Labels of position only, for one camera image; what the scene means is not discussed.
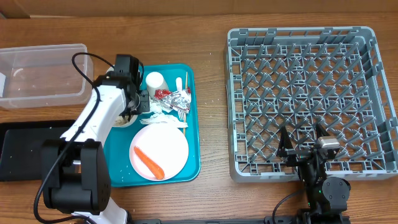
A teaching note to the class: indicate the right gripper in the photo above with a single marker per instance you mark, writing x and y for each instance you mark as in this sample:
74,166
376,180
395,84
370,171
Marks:
296,155

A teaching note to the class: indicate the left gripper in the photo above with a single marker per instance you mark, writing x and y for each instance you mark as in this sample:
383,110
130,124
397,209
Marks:
143,101

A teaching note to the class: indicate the white bowl with peanuts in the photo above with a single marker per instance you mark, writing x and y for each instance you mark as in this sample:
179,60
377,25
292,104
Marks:
123,122

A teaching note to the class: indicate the orange carrot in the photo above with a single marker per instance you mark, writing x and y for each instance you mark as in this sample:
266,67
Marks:
156,170

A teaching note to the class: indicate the grey bowl with rice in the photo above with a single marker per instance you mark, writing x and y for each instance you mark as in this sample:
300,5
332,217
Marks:
110,72

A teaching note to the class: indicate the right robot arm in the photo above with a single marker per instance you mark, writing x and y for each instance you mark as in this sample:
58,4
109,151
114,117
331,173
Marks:
327,196

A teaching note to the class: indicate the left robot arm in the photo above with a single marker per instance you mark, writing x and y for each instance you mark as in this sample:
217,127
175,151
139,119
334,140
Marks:
75,176

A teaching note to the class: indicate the grey dishwasher rack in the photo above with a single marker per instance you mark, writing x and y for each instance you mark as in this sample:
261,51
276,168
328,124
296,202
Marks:
296,78

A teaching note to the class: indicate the red sauce packet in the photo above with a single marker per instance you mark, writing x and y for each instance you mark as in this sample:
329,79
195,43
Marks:
160,94

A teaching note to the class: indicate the crumpled white napkin upper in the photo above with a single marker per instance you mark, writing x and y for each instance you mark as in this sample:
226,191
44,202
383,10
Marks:
158,107

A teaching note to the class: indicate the crumpled white napkin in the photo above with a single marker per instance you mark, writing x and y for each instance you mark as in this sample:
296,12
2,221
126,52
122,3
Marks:
158,107
164,118

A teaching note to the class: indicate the white paper cup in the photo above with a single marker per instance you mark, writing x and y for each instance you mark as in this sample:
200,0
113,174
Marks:
155,81

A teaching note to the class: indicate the crumpled white napkin lower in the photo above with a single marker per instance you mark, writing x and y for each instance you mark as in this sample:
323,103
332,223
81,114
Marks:
164,118

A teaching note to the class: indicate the crumpled aluminium foil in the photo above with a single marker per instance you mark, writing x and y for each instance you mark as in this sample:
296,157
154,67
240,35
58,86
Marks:
178,102

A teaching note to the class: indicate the white plastic fork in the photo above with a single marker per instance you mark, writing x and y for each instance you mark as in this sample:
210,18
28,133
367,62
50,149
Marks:
181,114

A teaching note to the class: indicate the white round plate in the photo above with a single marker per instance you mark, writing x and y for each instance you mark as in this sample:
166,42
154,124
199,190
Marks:
165,144

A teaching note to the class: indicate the clear plastic bin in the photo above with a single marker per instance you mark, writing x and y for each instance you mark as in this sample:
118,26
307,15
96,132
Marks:
39,76

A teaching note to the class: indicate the black plastic bin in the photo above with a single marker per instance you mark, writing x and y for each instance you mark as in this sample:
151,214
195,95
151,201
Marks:
20,147

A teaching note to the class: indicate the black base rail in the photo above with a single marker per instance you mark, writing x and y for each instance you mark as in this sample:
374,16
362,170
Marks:
266,220

